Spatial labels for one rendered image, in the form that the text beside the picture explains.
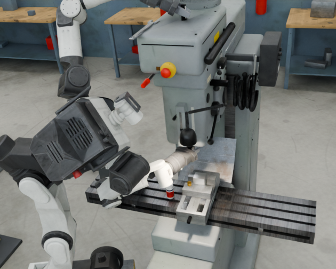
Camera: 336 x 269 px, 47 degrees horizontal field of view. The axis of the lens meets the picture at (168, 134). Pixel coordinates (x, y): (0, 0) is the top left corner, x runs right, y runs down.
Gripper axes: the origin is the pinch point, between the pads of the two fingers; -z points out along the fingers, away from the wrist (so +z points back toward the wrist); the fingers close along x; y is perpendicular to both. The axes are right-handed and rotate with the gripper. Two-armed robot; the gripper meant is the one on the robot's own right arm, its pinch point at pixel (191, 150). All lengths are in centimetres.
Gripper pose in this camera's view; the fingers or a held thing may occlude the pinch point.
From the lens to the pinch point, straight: 196.5
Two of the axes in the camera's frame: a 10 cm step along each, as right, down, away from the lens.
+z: -6.4, 4.4, -6.4
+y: 0.7, 8.5, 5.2
